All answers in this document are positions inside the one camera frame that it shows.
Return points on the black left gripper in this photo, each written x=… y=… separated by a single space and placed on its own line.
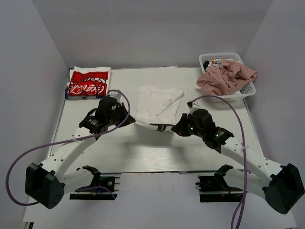
x=123 y=112

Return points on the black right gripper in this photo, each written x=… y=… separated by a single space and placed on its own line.
x=179 y=127

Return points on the white t-shirt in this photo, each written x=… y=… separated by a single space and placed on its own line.
x=157 y=108

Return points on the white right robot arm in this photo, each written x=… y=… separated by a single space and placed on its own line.
x=280 y=186

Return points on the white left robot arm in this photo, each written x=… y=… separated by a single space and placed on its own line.
x=49 y=181

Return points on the folded red Coca-Cola t-shirt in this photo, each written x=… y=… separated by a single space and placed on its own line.
x=89 y=81

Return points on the pink t-shirt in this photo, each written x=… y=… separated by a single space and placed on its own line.
x=225 y=79

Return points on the white plastic laundry basket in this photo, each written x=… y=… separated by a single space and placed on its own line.
x=247 y=90

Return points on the colourful garment in basket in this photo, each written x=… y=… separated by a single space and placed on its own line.
x=213 y=62

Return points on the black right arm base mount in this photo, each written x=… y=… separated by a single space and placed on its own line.
x=213 y=190

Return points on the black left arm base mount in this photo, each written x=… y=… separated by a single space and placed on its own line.
x=106 y=188

